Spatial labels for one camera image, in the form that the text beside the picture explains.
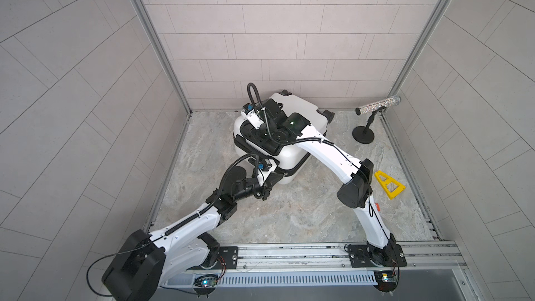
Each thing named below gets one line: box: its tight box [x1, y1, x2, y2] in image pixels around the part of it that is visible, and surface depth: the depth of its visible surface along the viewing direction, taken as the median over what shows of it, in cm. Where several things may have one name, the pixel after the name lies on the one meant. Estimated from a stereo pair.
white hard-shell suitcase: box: [233, 90, 335, 185], surface depth 74 cm
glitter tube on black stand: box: [351, 95, 402, 145], surface depth 93 cm
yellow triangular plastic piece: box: [374, 170, 407, 200], surface depth 90 cm
